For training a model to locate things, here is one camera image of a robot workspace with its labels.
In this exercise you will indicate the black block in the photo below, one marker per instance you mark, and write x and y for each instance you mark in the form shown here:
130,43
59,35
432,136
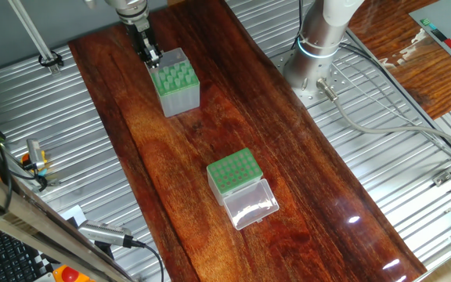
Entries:
439,35

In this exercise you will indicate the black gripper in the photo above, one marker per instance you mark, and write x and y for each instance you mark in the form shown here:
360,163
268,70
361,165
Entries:
139,37

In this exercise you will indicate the aluminium corner bracket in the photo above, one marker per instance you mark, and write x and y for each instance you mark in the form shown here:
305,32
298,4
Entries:
442,178

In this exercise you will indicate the orange yellow plastic object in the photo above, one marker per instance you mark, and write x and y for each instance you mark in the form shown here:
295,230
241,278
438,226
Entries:
24,159

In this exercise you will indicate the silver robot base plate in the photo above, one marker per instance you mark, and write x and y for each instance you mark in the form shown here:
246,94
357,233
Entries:
339,78

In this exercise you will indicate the red block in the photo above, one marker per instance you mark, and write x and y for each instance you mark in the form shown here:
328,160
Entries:
450,43

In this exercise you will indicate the white paper sheet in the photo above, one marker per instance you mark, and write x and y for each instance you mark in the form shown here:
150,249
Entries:
74,214

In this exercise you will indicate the green block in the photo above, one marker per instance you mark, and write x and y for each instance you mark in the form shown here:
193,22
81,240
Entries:
425,21

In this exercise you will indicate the low green rack tip box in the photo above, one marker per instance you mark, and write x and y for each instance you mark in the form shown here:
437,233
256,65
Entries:
233,172

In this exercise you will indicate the red emergency stop button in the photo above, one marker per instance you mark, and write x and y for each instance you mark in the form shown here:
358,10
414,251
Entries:
70,275

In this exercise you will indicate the teal block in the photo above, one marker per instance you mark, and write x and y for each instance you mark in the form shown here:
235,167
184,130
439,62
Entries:
432,26

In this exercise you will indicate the yellow button box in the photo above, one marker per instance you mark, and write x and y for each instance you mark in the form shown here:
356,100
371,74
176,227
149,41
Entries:
86,279

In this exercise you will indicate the black camera stand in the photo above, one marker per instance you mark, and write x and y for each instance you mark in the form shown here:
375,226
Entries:
104,250

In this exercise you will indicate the aluminium pole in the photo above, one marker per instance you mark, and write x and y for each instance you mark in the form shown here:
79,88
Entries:
33,35

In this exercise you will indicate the glossy brown wooden board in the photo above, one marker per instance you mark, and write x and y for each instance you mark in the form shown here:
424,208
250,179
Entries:
307,235

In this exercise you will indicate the small silver camera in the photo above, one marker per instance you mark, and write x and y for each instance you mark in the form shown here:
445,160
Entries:
35,152

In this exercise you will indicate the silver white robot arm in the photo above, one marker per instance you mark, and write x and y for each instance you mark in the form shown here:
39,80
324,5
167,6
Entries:
315,47

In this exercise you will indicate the tall translucent green tip box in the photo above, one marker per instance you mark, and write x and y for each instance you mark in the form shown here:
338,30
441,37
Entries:
182,102

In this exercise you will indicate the scuffed brown wooden board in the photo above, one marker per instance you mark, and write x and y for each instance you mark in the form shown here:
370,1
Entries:
405,70

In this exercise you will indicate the long silver depth camera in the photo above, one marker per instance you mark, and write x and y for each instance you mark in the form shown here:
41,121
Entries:
104,233

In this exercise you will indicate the steel frame bar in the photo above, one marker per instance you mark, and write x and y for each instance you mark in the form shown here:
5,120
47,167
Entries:
33,219

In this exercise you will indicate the black keyboard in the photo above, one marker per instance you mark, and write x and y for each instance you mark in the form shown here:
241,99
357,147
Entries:
2,258

